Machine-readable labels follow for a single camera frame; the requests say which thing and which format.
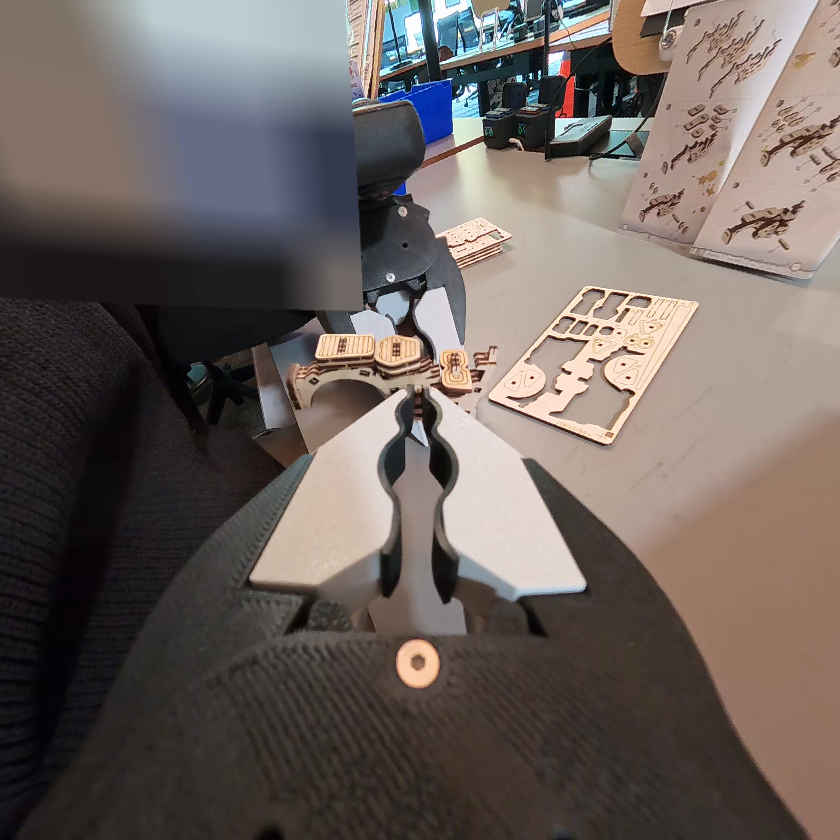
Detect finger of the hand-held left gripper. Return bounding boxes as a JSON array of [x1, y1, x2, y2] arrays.
[[411, 257, 468, 363], [323, 289, 422, 343]]

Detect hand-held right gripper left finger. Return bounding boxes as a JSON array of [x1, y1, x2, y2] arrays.
[[248, 386, 417, 634]]

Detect wooden puzzle model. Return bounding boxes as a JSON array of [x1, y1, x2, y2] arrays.
[[285, 331, 500, 416]]

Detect black chair base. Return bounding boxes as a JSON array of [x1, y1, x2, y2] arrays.
[[188, 358, 265, 425]]

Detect rounded wooden board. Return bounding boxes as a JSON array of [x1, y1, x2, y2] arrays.
[[610, 0, 678, 77]]

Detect stack of wooden puzzle sheets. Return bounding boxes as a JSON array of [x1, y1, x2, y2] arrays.
[[433, 217, 514, 271]]

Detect flat black device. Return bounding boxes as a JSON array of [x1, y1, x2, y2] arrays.
[[547, 114, 615, 160]]

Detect punched wooden puzzle sheet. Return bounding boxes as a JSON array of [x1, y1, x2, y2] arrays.
[[488, 285, 700, 447]]

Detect printed assembly instruction sheet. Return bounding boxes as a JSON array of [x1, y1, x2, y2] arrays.
[[617, 0, 840, 283]]

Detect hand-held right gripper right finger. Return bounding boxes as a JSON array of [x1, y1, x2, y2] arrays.
[[424, 387, 589, 635]]

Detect long background workbench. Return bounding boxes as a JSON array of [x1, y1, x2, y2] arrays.
[[378, 12, 620, 101]]

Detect grey desk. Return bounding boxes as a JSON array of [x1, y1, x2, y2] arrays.
[[252, 115, 840, 840]]

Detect blue plastic bin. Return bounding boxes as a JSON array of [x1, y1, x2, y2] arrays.
[[378, 79, 455, 147]]

